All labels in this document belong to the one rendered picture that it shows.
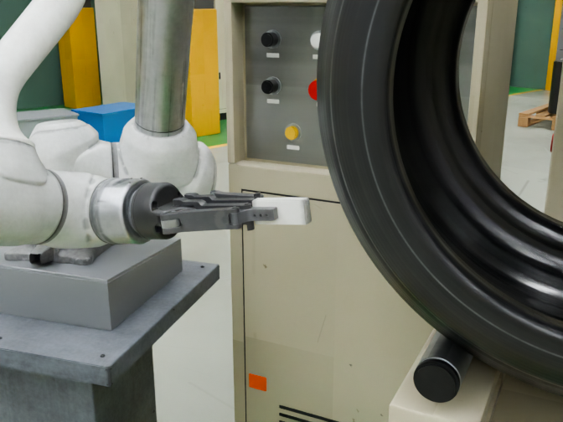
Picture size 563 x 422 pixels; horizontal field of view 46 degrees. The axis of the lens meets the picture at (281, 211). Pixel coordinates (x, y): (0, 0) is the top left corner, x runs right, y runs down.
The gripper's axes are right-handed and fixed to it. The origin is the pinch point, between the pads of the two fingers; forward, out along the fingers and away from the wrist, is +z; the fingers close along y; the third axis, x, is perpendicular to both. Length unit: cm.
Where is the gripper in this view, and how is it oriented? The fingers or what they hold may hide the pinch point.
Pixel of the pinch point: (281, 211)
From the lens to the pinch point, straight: 79.1
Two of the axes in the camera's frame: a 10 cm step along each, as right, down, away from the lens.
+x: 1.2, 9.6, 2.4
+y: 4.4, -2.7, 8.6
